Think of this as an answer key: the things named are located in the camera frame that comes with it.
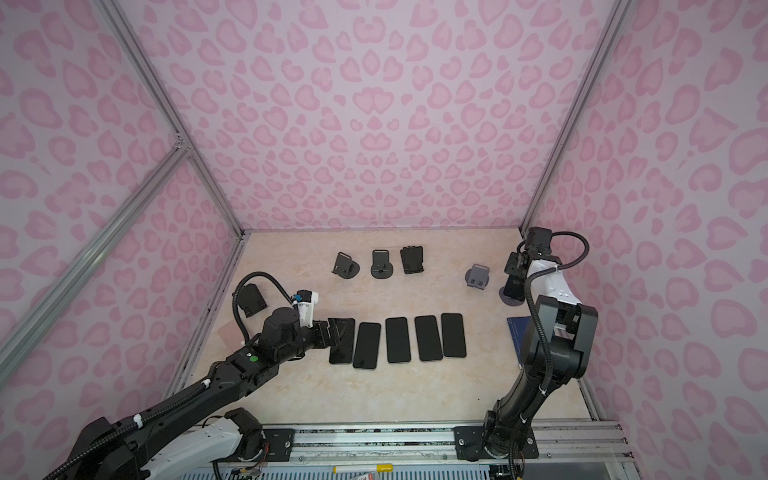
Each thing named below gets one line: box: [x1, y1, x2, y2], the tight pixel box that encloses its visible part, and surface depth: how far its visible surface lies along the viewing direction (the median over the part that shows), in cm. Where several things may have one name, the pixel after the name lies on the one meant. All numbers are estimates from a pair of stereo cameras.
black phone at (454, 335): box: [441, 313, 467, 358], surface depth 95 cm
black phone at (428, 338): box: [414, 315, 443, 361], surface depth 93 cm
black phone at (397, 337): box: [385, 317, 411, 363], surface depth 92 cm
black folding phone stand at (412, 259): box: [400, 246, 424, 274], surface depth 108 cm
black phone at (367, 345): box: [352, 322, 381, 369], surface depth 92 cm
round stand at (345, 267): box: [331, 252, 360, 279], surface depth 106 cm
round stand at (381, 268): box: [371, 249, 393, 279], surface depth 106 cm
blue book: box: [507, 316, 531, 364], surface depth 93 cm
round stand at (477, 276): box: [464, 263, 490, 290], surface depth 104 cm
